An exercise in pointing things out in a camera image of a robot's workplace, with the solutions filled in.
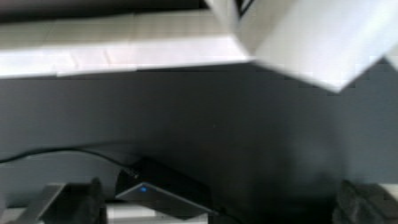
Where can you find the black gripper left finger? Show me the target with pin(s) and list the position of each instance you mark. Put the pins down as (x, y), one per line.
(74, 203)

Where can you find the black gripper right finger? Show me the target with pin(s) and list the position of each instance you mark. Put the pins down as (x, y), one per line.
(367, 203)

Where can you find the white stool leg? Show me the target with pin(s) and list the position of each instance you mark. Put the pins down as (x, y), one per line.
(317, 39)

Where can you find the white U-shaped barrier frame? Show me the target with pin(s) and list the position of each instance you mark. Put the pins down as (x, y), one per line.
(120, 43)

